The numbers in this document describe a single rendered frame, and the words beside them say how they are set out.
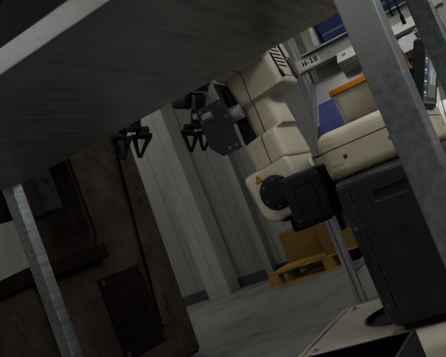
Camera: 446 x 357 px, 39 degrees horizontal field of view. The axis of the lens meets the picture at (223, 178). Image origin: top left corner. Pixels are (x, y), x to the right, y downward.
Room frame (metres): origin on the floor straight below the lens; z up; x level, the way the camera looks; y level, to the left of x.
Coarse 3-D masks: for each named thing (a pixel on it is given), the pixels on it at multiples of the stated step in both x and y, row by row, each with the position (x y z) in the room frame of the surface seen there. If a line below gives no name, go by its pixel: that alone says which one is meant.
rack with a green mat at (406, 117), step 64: (128, 0) 0.61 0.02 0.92; (192, 0) 0.67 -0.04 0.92; (256, 0) 0.75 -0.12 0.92; (320, 0) 0.85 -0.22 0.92; (0, 64) 0.67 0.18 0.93; (64, 64) 0.71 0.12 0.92; (128, 64) 0.80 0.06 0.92; (192, 64) 0.91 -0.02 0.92; (384, 64) 0.49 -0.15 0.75; (0, 128) 0.86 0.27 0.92; (64, 128) 0.99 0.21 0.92; (64, 320) 1.27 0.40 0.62
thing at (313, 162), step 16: (320, 160) 1.80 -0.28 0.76; (288, 176) 1.70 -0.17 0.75; (304, 176) 1.67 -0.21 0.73; (320, 176) 1.66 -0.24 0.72; (288, 192) 1.70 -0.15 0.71; (304, 192) 1.68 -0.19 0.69; (320, 192) 1.66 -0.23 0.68; (304, 208) 1.69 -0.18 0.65; (320, 208) 1.67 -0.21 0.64; (336, 208) 1.66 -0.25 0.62; (304, 224) 1.70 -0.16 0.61; (336, 224) 1.79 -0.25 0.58
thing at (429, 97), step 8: (416, 40) 1.57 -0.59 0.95; (416, 48) 1.57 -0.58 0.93; (424, 48) 1.56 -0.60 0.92; (416, 56) 1.57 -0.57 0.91; (424, 56) 1.57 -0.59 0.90; (416, 64) 1.58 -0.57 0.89; (424, 64) 1.57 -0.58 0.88; (432, 64) 1.69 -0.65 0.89; (416, 72) 1.58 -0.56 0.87; (424, 72) 1.59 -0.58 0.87; (432, 72) 1.70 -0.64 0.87; (416, 80) 1.58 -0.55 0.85; (424, 80) 1.60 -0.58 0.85; (432, 80) 1.71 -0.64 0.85; (424, 88) 1.61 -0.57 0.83; (432, 88) 1.72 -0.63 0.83; (424, 96) 1.62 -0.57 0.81; (432, 96) 1.73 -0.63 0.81; (424, 104) 1.62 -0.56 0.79; (432, 104) 1.74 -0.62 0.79
